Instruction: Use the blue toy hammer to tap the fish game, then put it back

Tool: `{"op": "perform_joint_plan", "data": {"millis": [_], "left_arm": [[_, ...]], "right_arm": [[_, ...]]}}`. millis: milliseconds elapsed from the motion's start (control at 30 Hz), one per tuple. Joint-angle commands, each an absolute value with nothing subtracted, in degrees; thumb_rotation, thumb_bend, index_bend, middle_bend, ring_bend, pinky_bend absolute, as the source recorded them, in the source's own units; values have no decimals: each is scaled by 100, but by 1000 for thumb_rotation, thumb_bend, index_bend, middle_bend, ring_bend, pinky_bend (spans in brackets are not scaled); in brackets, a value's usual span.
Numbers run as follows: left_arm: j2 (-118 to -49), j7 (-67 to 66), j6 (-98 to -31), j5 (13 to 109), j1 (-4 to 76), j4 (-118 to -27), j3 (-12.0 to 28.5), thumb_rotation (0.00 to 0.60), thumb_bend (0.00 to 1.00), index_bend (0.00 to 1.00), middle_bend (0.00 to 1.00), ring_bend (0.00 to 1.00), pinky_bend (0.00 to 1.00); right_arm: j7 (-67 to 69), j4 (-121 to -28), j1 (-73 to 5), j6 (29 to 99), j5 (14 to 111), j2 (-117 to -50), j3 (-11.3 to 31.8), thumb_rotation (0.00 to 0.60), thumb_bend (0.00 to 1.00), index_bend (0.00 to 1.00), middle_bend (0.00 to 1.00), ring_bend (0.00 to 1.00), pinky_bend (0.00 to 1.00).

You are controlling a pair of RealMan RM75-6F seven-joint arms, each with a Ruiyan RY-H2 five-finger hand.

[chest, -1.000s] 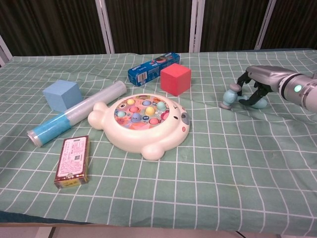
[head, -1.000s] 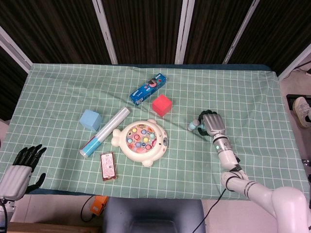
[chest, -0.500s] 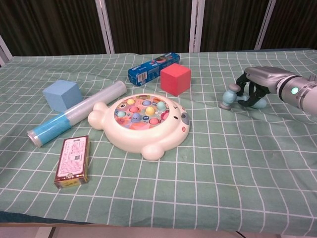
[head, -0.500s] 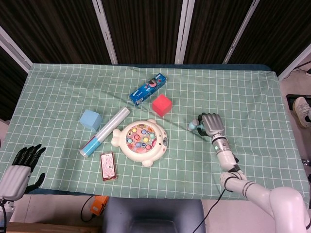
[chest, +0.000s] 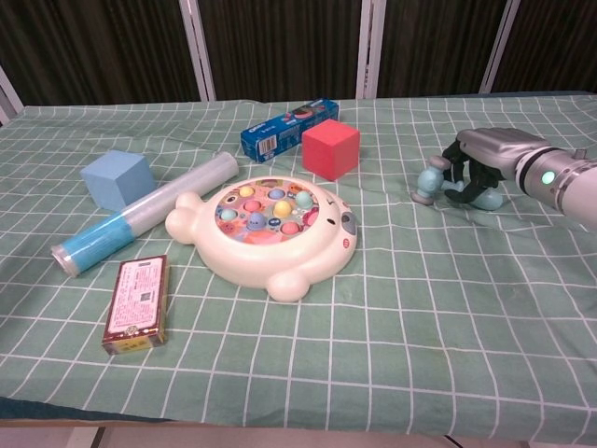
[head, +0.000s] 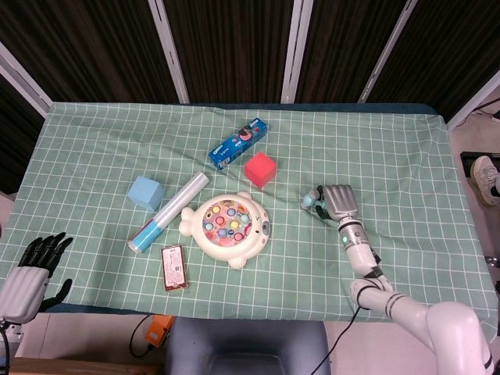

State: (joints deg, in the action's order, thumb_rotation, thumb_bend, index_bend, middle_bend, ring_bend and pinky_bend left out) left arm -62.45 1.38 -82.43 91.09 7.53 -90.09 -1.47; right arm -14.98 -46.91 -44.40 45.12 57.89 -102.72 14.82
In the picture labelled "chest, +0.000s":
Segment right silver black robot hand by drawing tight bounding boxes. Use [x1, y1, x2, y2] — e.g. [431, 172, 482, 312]
[440, 128, 551, 205]

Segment fish-shaped fishing toy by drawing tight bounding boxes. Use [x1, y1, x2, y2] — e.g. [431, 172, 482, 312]
[165, 175, 360, 303]

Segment small teal handle toy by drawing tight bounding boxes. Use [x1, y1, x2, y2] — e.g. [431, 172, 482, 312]
[412, 156, 505, 211]

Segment light blue foam cube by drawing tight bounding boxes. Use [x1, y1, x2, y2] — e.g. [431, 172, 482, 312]
[78, 150, 158, 211]

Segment clear film roll blue label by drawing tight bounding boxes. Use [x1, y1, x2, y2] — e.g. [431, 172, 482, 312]
[50, 150, 239, 280]

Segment brown printed card box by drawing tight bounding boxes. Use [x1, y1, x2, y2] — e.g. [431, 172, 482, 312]
[101, 254, 170, 357]

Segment red foam cube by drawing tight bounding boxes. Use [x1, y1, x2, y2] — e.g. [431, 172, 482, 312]
[301, 118, 362, 182]

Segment blue Oreo cookie box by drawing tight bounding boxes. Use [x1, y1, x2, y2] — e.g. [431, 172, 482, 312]
[240, 97, 341, 163]

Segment green checked tablecloth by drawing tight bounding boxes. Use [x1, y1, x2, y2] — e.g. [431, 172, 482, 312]
[0, 92, 597, 427]

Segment white partition post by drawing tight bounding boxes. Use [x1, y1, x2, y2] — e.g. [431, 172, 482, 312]
[179, 0, 217, 103]
[356, 0, 391, 100]
[0, 64, 24, 127]
[479, 0, 521, 94]

